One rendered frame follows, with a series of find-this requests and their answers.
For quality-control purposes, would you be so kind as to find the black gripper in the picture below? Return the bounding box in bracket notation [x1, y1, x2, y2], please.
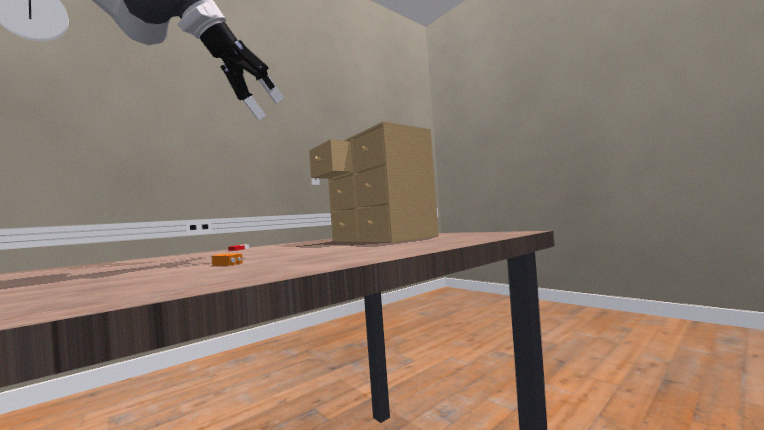
[200, 22, 285, 121]

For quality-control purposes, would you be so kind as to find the brown wooden drawer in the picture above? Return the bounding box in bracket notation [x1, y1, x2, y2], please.
[309, 139, 353, 179]
[330, 175, 355, 209]
[355, 166, 388, 205]
[357, 205, 391, 240]
[332, 209, 358, 240]
[352, 127, 385, 171]

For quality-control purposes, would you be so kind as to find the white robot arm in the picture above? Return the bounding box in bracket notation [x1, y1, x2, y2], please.
[92, 0, 226, 45]

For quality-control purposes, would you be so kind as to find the brown wooden chest of drawers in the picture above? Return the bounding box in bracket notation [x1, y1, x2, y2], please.
[328, 122, 439, 242]

